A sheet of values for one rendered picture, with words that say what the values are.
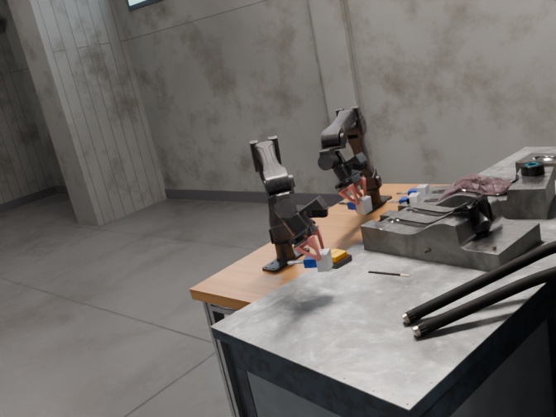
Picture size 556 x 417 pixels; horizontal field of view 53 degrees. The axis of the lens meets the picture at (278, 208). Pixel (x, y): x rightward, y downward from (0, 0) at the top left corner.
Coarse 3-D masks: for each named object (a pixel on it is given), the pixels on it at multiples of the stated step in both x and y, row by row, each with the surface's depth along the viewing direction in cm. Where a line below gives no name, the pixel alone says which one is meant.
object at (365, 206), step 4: (364, 196) 203; (368, 196) 202; (360, 200) 199; (364, 200) 199; (368, 200) 201; (344, 204) 208; (348, 204) 204; (352, 204) 203; (360, 204) 200; (364, 204) 199; (368, 204) 201; (348, 208) 205; (352, 208) 204; (356, 208) 202; (360, 208) 201; (364, 208) 200; (368, 208) 202; (360, 212) 201; (364, 212) 200; (368, 212) 202
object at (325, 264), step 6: (324, 252) 164; (330, 252) 167; (306, 258) 166; (312, 258) 165; (324, 258) 163; (330, 258) 166; (288, 264) 170; (306, 264) 166; (312, 264) 165; (318, 264) 164; (324, 264) 164; (330, 264) 166; (318, 270) 165; (324, 270) 164
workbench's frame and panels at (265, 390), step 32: (544, 288) 150; (512, 320) 139; (544, 320) 156; (256, 352) 150; (480, 352) 130; (512, 352) 145; (544, 352) 158; (256, 384) 160; (288, 384) 147; (320, 384) 133; (448, 384) 122; (480, 384) 135; (512, 384) 146; (544, 384) 160; (256, 416) 166; (288, 416) 153; (320, 416) 141; (352, 416) 131; (384, 416) 122; (416, 416) 114; (448, 416) 126; (480, 416) 136; (512, 416) 148; (544, 416) 162
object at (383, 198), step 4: (368, 192) 240; (372, 192) 239; (376, 192) 240; (372, 196) 240; (376, 196) 240; (380, 196) 242; (384, 196) 250; (388, 196) 249; (372, 200) 241; (376, 200) 241; (380, 200) 242; (384, 200) 244; (372, 204) 241; (376, 204) 241; (380, 204) 241; (372, 208) 237; (356, 212) 239
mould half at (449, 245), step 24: (408, 216) 195; (432, 216) 191; (384, 240) 189; (408, 240) 181; (432, 240) 174; (456, 240) 167; (480, 240) 170; (504, 240) 166; (528, 240) 170; (456, 264) 170; (480, 264) 164
